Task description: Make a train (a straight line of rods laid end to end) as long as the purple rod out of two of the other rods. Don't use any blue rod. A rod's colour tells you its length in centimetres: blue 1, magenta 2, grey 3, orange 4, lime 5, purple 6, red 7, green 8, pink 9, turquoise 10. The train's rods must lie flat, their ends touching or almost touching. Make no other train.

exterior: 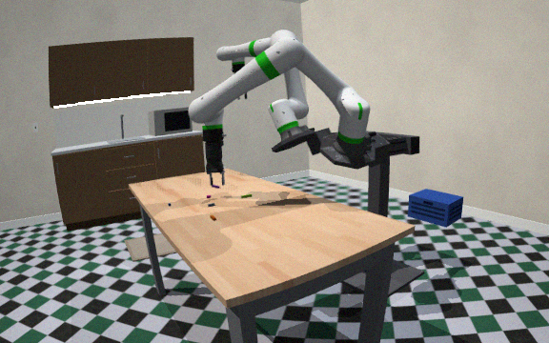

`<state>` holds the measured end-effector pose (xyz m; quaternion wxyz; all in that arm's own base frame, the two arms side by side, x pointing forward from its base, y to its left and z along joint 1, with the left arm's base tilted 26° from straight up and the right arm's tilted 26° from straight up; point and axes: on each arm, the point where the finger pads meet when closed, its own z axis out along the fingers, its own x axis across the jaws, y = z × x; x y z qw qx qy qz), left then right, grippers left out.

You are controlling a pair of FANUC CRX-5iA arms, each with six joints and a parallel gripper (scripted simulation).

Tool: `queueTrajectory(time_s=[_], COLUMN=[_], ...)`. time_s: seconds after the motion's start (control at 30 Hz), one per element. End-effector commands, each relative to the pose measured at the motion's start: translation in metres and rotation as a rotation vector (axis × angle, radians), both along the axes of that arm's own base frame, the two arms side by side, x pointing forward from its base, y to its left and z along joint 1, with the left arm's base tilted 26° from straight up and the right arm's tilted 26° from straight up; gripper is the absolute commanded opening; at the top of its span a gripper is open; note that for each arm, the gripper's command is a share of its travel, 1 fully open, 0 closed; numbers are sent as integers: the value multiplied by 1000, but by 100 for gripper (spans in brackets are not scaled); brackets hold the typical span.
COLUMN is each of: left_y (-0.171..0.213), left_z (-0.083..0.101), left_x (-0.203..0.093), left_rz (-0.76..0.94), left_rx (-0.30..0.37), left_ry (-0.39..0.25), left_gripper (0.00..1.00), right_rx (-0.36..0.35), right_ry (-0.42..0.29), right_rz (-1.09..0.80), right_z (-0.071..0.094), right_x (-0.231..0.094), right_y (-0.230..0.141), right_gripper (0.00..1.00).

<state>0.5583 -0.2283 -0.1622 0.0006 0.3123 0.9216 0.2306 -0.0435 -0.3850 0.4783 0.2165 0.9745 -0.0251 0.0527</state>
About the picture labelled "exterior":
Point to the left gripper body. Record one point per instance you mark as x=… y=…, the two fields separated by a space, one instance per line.
x=214 y=149

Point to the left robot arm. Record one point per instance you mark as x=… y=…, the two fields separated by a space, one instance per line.
x=284 y=54

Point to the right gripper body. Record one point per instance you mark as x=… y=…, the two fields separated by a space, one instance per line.
x=237 y=67

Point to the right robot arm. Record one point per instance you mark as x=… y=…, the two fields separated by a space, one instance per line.
x=283 y=111

